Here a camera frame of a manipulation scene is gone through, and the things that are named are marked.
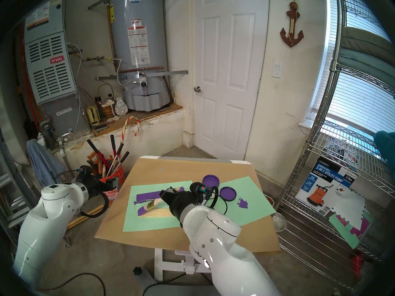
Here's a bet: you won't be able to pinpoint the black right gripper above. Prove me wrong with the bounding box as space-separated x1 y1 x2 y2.
159 181 218 221

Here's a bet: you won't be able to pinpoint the white panel door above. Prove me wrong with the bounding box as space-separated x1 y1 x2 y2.
194 0 270 161

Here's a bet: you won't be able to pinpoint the green paper sheet purple stripe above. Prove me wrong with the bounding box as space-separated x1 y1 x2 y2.
123 180 193 232

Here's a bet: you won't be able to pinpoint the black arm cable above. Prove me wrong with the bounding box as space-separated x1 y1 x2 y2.
202 186 229 216
80 191 109 218

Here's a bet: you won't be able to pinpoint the striped candy cane decoration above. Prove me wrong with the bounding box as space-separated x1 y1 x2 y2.
122 116 140 145

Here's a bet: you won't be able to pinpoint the wooden paint brush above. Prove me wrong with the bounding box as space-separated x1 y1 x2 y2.
137 197 168 216

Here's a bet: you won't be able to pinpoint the grey green folded cushion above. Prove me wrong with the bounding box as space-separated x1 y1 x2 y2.
336 47 395 97
339 26 395 57

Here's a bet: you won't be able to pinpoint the rough wood plank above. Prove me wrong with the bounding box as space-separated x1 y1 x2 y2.
66 204 105 230

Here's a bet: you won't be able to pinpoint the utility pump cardboard box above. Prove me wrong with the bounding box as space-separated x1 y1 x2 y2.
295 156 358 217

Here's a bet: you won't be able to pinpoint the yellow boxy device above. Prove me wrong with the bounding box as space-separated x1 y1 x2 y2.
85 105 101 126

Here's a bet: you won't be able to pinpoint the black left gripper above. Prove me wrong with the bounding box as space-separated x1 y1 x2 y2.
87 175 119 200

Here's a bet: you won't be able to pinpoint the rusty anchor wall decoration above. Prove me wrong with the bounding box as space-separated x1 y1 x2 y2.
280 2 304 47

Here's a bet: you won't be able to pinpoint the grey metal ladder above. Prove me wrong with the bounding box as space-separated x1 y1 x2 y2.
0 126 42 237

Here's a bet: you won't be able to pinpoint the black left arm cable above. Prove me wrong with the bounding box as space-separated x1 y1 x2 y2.
80 191 109 218

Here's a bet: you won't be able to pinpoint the metal water heater strap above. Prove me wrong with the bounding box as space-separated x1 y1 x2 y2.
95 70 189 81

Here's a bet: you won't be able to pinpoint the grey Bryant furnace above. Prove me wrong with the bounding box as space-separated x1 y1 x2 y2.
24 0 91 135

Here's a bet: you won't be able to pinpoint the silver tool black grip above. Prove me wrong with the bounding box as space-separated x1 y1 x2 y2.
106 143 124 175
113 151 130 174

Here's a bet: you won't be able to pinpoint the purple black jar lid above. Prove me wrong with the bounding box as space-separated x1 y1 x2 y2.
220 187 237 202

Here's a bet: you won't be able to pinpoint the red plastic object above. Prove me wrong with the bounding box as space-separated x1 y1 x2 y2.
350 253 364 278

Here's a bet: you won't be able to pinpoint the orange plastic bucket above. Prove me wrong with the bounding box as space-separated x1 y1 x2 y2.
100 164 124 206

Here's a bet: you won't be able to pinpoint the red black lopper handle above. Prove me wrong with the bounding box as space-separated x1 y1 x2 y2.
87 139 111 169

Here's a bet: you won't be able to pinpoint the white scalloped paper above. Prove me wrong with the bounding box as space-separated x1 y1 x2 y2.
331 189 367 228

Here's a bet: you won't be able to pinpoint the chrome wire shelf rack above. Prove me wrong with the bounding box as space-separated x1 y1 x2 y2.
276 0 395 291

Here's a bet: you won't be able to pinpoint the white window blinds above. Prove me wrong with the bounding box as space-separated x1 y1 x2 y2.
309 0 395 138

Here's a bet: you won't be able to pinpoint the teal fabric object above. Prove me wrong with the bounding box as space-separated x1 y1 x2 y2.
373 130 395 167

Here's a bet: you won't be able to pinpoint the brown wicker basket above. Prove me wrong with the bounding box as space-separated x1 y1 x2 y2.
98 84 115 118

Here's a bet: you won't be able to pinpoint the pink green paper stack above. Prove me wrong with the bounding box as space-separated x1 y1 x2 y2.
329 211 374 249

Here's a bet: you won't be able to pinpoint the grey metal bowl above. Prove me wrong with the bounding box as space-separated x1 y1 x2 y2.
272 213 287 232

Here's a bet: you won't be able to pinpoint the white grey work table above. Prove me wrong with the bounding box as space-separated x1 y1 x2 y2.
133 156 256 296

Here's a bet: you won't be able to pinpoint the purple paint jar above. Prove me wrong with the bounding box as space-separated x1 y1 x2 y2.
202 175 220 191

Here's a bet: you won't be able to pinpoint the grey water heater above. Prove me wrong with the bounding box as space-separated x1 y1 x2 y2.
106 4 173 105

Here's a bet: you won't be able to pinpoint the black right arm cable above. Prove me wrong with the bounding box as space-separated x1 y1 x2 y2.
202 186 229 216

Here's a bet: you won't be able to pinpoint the light wood slat panel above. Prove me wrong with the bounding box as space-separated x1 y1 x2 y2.
139 208 174 218

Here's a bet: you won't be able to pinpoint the blue hanging cloth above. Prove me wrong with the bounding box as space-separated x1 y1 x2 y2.
26 140 65 188

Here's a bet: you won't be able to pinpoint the black floor cable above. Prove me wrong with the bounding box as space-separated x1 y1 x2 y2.
142 272 213 296

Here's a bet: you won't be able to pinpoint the aluminium foil wrapped lump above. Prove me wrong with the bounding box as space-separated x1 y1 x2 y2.
114 97 128 116

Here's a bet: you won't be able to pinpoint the grey water heater tank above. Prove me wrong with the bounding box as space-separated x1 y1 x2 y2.
106 0 189 111

